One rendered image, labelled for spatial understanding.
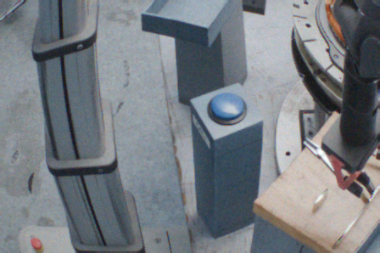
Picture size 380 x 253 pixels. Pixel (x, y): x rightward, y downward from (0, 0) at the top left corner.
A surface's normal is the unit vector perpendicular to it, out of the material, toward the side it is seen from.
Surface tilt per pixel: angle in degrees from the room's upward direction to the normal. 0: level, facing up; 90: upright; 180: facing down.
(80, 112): 90
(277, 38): 0
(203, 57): 90
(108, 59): 0
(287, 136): 0
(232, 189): 90
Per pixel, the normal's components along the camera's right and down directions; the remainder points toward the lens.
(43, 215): -0.04, -0.63
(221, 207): 0.41, 0.69
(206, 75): -0.42, 0.71
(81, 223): 0.13, 0.76
